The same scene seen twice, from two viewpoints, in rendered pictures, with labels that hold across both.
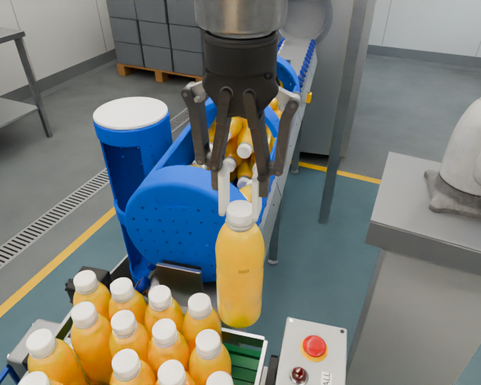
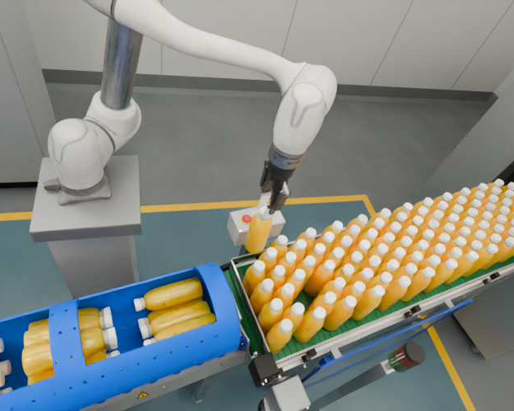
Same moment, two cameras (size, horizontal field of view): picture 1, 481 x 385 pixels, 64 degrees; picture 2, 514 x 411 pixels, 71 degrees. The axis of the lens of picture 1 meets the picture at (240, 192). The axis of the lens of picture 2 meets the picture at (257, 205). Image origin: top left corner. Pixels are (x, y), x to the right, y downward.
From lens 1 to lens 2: 1.20 m
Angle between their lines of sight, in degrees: 87
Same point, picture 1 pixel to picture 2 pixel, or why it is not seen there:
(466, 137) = (90, 161)
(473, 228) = (119, 179)
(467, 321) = not seen: hidden behind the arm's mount
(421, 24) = not seen: outside the picture
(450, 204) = (105, 187)
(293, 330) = (243, 228)
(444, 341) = not seen: hidden behind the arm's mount
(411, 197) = (100, 209)
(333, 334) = (235, 215)
